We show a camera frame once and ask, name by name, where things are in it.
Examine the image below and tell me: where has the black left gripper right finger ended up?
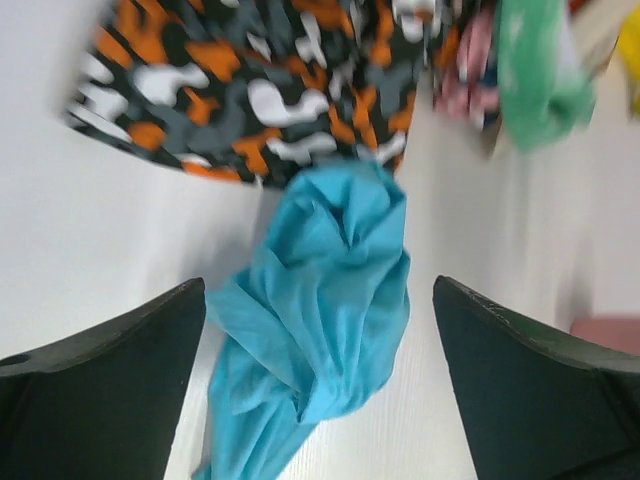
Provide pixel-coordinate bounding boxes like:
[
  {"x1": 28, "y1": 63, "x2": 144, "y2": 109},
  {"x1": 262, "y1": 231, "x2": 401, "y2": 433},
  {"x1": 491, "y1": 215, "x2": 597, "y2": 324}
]
[{"x1": 433, "y1": 276, "x2": 639, "y2": 480}]

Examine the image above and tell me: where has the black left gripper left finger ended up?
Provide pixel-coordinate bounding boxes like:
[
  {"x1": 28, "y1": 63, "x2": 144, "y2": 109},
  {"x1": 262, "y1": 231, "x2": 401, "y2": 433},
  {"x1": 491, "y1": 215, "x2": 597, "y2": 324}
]
[{"x1": 1, "y1": 278, "x2": 205, "y2": 480}]

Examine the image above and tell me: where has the turquoise blue cloth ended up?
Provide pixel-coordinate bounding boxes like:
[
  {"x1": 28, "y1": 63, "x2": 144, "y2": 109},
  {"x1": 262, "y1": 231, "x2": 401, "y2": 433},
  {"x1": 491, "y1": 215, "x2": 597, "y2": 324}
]
[{"x1": 196, "y1": 160, "x2": 410, "y2": 479}]

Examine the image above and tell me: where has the green white tie-dye cloth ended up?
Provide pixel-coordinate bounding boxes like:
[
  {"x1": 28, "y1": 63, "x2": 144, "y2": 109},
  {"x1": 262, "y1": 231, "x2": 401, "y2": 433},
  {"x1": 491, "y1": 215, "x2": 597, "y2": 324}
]
[{"x1": 494, "y1": 0, "x2": 596, "y2": 152}]

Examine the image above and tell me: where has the pink patterned cloth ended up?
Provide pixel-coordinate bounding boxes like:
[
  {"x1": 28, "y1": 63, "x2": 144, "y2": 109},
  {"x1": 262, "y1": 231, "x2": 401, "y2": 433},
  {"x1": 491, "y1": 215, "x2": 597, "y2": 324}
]
[{"x1": 433, "y1": 5, "x2": 500, "y2": 130}]

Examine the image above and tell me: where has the black orange white patterned cloth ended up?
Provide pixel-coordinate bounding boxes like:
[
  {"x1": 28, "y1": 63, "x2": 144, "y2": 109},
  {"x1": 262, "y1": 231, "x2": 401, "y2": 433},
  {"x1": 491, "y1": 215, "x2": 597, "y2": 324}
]
[{"x1": 65, "y1": 1, "x2": 449, "y2": 188}]

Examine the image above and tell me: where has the pink plastic cup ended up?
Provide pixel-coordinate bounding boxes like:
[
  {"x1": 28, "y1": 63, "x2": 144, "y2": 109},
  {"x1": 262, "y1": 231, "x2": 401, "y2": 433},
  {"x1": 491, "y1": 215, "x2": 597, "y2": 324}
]
[{"x1": 570, "y1": 316, "x2": 640, "y2": 355}]

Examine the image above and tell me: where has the yellow banana bunch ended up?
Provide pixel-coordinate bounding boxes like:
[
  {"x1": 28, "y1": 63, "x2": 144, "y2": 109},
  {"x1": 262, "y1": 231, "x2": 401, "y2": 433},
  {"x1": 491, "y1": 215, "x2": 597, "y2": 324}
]
[{"x1": 617, "y1": 7, "x2": 640, "y2": 119}]

